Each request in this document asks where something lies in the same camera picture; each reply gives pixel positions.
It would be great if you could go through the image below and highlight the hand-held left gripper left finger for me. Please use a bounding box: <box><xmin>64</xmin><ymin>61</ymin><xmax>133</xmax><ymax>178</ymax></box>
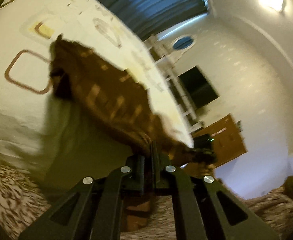
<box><xmin>18</xmin><ymin>142</ymin><xmax>152</xmax><ymax>240</ymax></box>

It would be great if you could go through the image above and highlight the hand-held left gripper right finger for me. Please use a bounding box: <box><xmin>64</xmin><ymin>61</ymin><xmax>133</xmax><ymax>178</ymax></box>
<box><xmin>152</xmin><ymin>142</ymin><xmax>280</xmax><ymax>240</ymax></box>

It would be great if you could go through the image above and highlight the brown plaid top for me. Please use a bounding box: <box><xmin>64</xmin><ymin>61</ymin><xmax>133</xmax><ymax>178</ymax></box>
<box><xmin>48</xmin><ymin>34</ymin><xmax>213</xmax><ymax>230</ymax></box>

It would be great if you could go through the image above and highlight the brown wooden cabinet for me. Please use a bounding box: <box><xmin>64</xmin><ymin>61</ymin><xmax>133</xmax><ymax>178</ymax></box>
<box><xmin>196</xmin><ymin>114</ymin><xmax>248</xmax><ymax>168</ymax></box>

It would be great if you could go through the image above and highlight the white television stand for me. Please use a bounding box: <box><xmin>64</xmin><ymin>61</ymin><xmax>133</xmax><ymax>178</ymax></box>
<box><xmin>166</xmin><ymin>67</ymin><xmax>205</xmax><ymax>133</ymax></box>

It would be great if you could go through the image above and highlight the black television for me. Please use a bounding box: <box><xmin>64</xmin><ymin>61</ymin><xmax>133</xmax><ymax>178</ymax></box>
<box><xmin>178</xmin><ymin>66</ymin><xmax>220</xmax><ymax>108</ymax></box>

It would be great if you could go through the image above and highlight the white dressing table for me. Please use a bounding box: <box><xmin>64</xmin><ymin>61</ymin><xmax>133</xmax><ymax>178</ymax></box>
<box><xmin>146</xmin><ymin>34</ymin><xmax>187</xmax><ymax>80</ymax></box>

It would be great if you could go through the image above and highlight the oval mirror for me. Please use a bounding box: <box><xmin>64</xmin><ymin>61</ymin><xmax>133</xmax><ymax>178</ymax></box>
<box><xmin>173</xmin><ymin>35</ymin><xmax>195</xmax><ymax>51</ymax></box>

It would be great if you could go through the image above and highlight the blue curtain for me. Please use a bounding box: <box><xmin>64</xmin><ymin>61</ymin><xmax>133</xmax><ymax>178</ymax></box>
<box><xmin>80</xmin><ymin>0</ymin><xmax>210</xmax><ymax>41</ymax></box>

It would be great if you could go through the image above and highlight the bed with patterned sheet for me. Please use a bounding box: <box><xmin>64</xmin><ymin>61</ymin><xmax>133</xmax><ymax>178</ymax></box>
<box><xmin>0</xmin><ymin>0</ymin><xmax>195</xmax><ymax>189</ymax></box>

